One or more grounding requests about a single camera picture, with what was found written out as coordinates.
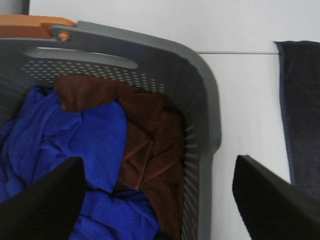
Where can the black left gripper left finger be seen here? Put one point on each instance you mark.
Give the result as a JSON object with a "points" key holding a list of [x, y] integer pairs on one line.
{"points": [[49, 208]]}

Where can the blue towel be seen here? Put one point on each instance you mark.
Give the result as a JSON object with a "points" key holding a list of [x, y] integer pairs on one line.
{"points": [[43, 136]]}

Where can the dark navy towel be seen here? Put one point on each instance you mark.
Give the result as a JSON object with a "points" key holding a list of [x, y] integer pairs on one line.
{"points": [[299, 95]]}

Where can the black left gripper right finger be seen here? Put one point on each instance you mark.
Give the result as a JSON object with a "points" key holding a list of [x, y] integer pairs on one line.
{"points": [[270, 207]]}

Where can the brown towel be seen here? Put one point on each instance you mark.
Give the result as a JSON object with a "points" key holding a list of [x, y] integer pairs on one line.
{"points": [[155, 145]]}

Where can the grey perforated laundry basket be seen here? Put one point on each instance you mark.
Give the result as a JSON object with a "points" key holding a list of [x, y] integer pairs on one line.
{"points": [[151, 63]]}

